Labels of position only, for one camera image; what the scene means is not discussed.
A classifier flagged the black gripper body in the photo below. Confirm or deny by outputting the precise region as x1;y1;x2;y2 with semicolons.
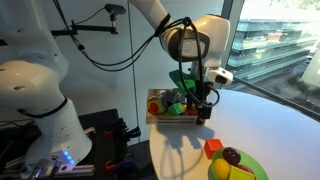
187;79;215;108

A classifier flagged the orange block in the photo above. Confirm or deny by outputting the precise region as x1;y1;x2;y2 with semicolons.
203;138;224;160

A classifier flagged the wooden tray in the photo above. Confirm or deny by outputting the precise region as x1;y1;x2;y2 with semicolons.
145;88;207;126

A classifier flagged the lime green block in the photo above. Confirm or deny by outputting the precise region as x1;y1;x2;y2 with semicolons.
228;165;256;180

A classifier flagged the yellow orange toy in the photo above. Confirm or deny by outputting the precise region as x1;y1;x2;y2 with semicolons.
184;104;200;117

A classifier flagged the green cube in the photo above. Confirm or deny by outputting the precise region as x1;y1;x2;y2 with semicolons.
167;102;186;117

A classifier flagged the grey cube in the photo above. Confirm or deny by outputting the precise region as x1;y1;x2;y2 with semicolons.
162;89;181;108

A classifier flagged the soft cube with red circles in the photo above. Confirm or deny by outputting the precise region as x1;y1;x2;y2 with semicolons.
147;96;167;116

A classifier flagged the dark purple toy plum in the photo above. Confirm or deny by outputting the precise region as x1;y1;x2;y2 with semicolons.
222;146;242;167

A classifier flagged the yellow toy lemon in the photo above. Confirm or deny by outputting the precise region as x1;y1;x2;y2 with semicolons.
212;158;232;180

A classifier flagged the red toy fruit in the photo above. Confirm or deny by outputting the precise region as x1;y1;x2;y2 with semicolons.
235;163;254;175

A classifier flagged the green plate with fruit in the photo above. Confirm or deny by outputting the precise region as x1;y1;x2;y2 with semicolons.
208;147;270;180

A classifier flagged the orange black clamp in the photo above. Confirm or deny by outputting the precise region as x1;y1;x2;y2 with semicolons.
104;155;136;173
103;118;142;141

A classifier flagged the glass office building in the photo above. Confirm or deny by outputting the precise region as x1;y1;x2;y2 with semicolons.
228;18;320;81

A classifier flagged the black robot stand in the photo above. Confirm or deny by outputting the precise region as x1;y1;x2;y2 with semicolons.
0;108;158;180

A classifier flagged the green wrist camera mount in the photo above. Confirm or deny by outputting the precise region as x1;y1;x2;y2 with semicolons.
168;69;198;98

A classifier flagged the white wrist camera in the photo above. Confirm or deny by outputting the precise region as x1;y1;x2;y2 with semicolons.
207;67;234;86

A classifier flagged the thin black wall cable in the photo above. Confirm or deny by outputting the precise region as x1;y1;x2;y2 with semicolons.
126;0;141;144

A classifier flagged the dark window frame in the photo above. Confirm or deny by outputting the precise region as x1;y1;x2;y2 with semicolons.
213;0;320;123

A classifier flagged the black camera on boom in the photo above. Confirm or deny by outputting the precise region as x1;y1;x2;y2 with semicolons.
104;3;128;16

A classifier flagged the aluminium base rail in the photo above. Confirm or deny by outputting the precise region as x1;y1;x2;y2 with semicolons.
0;156;96;180

